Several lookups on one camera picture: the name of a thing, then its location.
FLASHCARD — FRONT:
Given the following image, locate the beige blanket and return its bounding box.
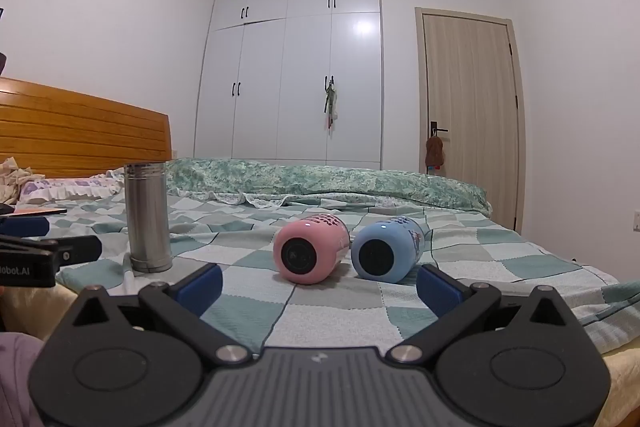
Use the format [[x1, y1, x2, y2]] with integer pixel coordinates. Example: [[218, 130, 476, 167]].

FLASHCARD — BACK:
[[580, 279, 640, 427]]

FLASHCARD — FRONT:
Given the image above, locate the blue cup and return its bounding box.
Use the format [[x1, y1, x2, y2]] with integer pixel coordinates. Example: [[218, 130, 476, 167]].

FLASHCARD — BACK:
[[350, 216, 427, 284]]

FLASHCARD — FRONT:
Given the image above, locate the brown hanging pouch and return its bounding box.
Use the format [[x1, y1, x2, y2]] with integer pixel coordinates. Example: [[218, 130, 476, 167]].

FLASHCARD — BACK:
[[425, 134, 446, 175]]

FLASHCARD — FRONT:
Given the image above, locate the wooden headboard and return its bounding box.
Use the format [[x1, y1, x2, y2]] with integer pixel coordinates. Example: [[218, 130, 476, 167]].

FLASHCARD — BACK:
[[0, 77, 172, 180]]

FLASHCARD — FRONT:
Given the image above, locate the flat orange book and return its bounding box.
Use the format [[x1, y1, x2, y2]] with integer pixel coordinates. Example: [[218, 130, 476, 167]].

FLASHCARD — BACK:
[[12, 206, 68, 217]]

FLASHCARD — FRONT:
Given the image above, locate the purple clothing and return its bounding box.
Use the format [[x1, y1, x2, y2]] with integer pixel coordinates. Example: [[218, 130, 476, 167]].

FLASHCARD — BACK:
[[0, 332, 47, 427]]

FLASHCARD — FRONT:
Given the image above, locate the green floral quilt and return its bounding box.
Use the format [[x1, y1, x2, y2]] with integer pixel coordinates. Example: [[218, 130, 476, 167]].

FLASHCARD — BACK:
[[165, 157, 493, 217]]

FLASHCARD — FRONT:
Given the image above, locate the white wardrobe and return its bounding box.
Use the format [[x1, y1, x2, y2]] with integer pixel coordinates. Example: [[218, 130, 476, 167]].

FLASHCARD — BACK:
[[193, 0, 385, 170]]

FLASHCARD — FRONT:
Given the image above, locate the pink cup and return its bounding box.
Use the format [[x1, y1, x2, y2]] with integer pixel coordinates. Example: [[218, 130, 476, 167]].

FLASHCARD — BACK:
[[273, 214, 350, 285]]

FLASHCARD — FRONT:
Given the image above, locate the purple floral pillow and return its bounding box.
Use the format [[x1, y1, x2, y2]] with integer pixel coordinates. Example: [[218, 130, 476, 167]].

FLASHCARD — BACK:
[[17, 171, 126, 206]]

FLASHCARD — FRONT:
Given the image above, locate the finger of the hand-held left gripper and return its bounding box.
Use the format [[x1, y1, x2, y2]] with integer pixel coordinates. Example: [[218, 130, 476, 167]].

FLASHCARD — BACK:
[[47, 235, 104, 266], [0, 216, 51, 238]]

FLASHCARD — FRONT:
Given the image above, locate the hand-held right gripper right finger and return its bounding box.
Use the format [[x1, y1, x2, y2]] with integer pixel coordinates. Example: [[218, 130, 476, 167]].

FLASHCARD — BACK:
[[387, 263, 585, 365]]

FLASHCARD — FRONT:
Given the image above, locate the stainless steel cup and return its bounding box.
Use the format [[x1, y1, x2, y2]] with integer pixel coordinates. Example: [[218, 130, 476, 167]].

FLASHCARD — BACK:
[[123, 161, 174, 274]]

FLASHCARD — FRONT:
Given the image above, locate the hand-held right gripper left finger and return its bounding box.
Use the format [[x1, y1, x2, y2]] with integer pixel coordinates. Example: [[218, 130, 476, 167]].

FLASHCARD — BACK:
[[66, 263, 254, 365]]

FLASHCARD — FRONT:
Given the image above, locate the checkered bed sheet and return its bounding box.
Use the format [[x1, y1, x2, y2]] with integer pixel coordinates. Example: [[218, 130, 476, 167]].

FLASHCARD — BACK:
[[15, 189, 621, 355]]

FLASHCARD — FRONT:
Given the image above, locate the light wooden door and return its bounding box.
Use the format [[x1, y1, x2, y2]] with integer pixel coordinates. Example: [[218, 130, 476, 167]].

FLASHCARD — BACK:
[[414, 7, 526, 234]]

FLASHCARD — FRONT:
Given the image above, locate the crumpled cream cloth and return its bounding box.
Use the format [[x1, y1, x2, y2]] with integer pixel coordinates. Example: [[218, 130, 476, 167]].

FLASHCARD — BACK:
[[0, 154, 36, 206]]

